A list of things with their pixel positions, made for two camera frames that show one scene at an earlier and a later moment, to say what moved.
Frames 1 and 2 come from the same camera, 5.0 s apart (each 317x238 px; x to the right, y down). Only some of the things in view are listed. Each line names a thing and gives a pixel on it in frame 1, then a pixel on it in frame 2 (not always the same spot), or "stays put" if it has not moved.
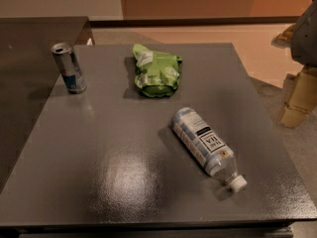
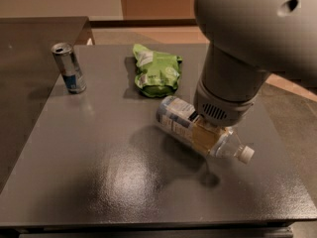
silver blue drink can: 69,68 stays put
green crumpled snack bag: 157,73 stays put
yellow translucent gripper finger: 302,99 to 206,135
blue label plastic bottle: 217,159 to 174,115
